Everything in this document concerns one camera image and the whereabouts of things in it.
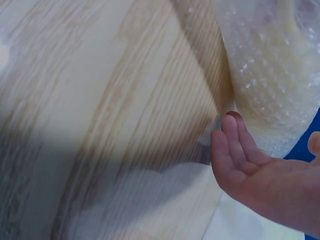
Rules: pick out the person's right hand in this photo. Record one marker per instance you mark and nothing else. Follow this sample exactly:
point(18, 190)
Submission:
point(270, 190)

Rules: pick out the person's right thumb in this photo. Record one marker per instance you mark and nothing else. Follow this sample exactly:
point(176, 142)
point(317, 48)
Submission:
point(315, 143)

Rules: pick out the clear bubble wrap sheet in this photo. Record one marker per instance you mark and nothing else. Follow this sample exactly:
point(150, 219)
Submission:
point(270, 75)

